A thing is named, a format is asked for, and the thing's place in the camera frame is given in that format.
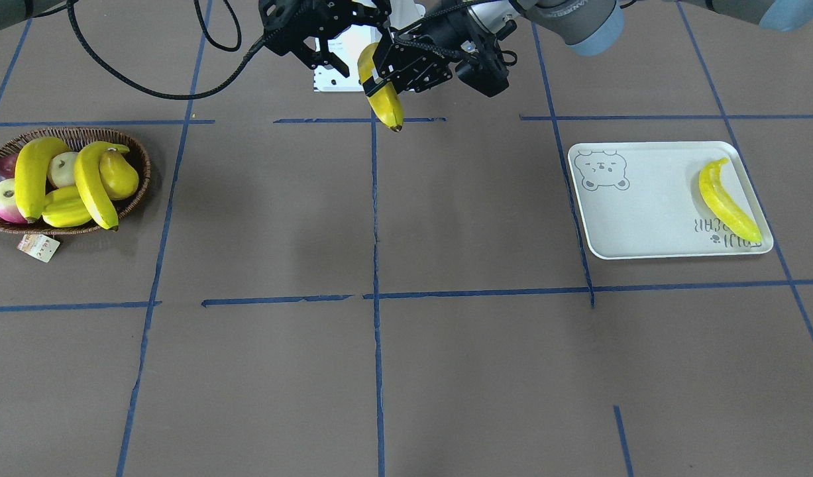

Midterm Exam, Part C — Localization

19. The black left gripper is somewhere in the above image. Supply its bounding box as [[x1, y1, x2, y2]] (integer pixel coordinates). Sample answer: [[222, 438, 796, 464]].
[[364, 1, 519, 96]]

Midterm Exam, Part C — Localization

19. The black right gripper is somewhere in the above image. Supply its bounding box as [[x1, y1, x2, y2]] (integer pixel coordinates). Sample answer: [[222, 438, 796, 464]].
[[258, 1, 393, 78]]

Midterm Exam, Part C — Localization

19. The dark yellow banana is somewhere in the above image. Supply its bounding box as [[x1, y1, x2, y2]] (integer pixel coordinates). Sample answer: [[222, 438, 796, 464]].
[[357, 42, 404, 133]]

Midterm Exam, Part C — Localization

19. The bright yellow banana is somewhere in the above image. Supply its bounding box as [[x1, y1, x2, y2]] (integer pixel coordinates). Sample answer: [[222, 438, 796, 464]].
[[698, 158, 763, 242]]

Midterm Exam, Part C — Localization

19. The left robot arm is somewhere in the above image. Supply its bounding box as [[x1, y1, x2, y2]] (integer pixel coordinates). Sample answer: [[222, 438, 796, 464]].
[[358, 1, 639, 97]]

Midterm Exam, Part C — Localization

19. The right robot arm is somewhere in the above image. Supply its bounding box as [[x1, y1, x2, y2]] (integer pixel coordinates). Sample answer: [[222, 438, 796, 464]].
[[0, 1, 419, 88]]

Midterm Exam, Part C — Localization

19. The white rectangular bear plate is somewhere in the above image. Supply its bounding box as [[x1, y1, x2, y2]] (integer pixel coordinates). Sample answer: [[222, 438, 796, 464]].
[[567, 141, 775, 260]]

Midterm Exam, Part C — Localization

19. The woven wicker fruit basket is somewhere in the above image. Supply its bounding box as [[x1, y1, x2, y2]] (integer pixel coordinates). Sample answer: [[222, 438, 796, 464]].
[[0, 127, 154, 236]]

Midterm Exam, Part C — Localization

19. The yellow banana in basket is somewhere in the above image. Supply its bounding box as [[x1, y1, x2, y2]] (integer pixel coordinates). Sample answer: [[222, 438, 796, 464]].
[[15, 136, 71, 223]]

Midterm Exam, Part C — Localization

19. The basket paper tag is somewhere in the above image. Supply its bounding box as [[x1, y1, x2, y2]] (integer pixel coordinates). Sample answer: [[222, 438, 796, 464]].
[[17, 235, 61, 264]]

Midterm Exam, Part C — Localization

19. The yellow pear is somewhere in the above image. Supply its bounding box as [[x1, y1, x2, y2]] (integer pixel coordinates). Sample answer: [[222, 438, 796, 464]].
[[98, 149, 140, 201]]

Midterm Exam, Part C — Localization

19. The pale green apple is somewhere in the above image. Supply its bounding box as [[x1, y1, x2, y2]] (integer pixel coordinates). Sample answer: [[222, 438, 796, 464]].
[[48, 151, 78, 188]]

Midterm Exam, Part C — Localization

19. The dark red fruit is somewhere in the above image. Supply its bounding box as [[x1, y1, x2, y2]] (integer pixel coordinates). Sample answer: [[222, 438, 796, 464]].
[[0, 153, 19, 182]]

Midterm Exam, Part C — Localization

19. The pink white apple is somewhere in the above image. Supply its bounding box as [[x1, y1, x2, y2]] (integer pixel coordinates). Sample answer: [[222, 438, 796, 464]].
[[0, 178, 28, 225]]

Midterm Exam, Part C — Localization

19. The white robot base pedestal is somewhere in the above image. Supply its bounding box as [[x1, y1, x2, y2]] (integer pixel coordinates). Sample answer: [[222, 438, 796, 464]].
[[313, 1, 425, 93]]

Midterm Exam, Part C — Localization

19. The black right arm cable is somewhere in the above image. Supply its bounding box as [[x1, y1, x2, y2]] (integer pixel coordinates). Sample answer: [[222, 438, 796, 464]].
[[67, 0, 274, 101]]

